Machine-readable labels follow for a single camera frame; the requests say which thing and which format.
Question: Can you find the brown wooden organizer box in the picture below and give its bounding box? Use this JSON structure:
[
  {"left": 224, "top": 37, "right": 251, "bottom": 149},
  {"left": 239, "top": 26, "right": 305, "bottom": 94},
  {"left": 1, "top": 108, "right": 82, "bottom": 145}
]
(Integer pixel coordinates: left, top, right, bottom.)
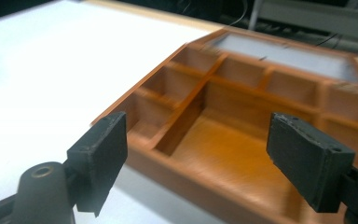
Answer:
[{"left": 90, "top": 27, "right": 358, "bottom": 224}]

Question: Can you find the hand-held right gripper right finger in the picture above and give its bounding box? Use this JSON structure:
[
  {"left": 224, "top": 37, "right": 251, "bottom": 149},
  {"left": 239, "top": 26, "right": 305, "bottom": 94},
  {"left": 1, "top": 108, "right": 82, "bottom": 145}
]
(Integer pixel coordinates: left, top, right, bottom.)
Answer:
[{"left": 266, "top": 111, "right": 356, "bottom": 214}]

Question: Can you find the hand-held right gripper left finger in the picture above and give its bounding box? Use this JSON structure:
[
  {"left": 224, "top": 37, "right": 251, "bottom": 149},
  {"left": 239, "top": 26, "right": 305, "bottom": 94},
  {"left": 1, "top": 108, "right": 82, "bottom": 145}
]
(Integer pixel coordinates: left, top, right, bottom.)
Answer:
[{"left": 66, "top": 111, "right": 129, "bottom": 218}]

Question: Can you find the grey metal frame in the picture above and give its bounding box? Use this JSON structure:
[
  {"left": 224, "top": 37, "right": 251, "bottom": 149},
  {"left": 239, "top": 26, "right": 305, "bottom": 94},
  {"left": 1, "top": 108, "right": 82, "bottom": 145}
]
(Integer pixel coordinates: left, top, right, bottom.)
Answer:
[{"left": 248, "top": 0, "right": 358, "bottom": 57}]

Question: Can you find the black cable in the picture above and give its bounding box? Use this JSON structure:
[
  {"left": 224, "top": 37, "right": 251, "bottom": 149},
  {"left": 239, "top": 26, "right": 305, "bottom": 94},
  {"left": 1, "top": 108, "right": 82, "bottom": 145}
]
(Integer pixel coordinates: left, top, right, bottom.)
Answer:
[{"left": 228, "top": 0, "right": 250, "bottom": 27}]

